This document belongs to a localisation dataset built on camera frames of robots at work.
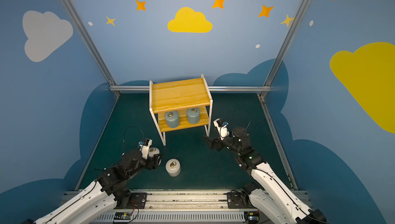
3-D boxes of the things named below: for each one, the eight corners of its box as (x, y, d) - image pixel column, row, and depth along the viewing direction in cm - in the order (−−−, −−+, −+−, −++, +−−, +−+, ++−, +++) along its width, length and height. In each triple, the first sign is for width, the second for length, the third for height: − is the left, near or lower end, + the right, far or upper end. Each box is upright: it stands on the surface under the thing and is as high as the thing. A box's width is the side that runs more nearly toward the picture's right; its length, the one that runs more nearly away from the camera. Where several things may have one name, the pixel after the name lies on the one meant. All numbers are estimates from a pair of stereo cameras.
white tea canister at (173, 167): (166, 176, 82) (164, 173, 77) (168, 163, 87) (166, 158, 81) (180, 177, 82) (179, 173, 77) (181, 163, 87) (180, 158, 82)
